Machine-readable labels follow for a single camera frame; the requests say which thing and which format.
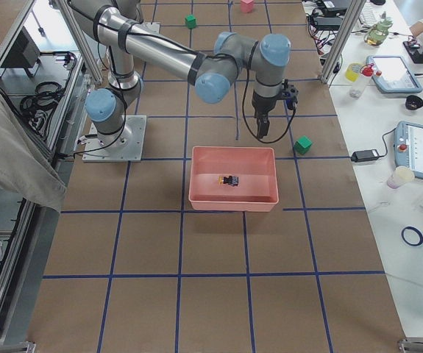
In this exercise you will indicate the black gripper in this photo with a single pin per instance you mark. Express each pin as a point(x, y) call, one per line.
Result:
point(262, 106)

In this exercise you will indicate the yellow push button switch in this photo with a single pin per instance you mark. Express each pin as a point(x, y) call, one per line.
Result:
point(229, 180)

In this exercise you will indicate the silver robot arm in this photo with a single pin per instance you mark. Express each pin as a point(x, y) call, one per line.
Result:
point(119, 26)

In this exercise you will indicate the green foam cube near tray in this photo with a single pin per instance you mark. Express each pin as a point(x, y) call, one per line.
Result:
point(303, 144)

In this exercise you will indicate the pink plastic tray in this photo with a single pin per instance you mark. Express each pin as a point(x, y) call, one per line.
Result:
point(255, 167)

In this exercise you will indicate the yellow tape roll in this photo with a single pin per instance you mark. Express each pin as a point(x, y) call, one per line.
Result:
point(353, 71)

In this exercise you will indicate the black power adapter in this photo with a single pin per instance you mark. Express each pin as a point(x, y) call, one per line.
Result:
point(362, 156)

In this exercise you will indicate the clear squeeze bottle red cap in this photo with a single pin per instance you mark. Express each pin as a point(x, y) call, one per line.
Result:
point(364, 76)

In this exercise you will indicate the pink foam cube far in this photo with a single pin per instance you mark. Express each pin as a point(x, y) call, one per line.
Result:
point(247, 6)

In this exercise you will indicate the green foam cube near base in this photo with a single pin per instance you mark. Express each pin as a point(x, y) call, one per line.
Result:
point(190, 21)

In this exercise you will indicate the teach pendant far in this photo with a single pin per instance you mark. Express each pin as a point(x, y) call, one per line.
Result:
point(395, 77)

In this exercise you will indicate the teach pendant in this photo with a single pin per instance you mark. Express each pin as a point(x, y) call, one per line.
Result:
point(395, 77)
point(408, 147)

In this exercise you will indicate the green glass jar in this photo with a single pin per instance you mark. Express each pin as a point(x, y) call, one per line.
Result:
point(377, 34)

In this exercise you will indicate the white paper cup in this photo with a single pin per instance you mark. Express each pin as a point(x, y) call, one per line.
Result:
point(400, 176)

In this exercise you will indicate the black small bowl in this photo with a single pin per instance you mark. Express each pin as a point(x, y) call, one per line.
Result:
point(413, 102)

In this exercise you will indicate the teach pendant near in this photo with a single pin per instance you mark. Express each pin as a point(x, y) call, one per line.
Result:
point(408, 147)

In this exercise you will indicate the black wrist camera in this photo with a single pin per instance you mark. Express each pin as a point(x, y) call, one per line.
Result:
point(288, 94)

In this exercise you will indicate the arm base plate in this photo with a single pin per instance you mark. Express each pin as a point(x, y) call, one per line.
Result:
point(128, 146)

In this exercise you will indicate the aluminium frame post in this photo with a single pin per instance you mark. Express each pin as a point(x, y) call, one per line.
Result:
point(341, 38)

